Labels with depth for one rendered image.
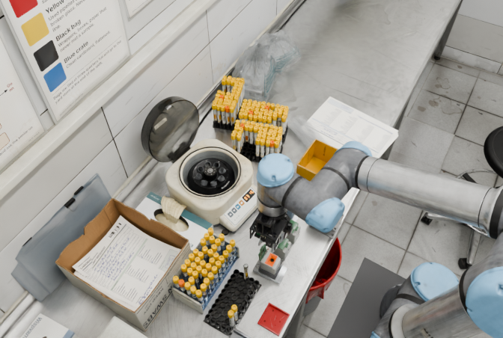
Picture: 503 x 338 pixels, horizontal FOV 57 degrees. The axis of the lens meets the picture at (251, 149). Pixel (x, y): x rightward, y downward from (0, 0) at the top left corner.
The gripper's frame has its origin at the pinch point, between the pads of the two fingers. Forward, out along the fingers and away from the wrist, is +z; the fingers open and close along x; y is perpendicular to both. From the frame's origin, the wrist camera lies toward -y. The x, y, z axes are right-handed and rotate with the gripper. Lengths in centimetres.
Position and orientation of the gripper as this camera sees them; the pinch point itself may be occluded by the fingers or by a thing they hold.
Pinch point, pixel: (274, 238)
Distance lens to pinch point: 127.1
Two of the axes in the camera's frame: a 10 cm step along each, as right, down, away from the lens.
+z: 0.0, 6.2, 7.8
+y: -4.8, 6.9, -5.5
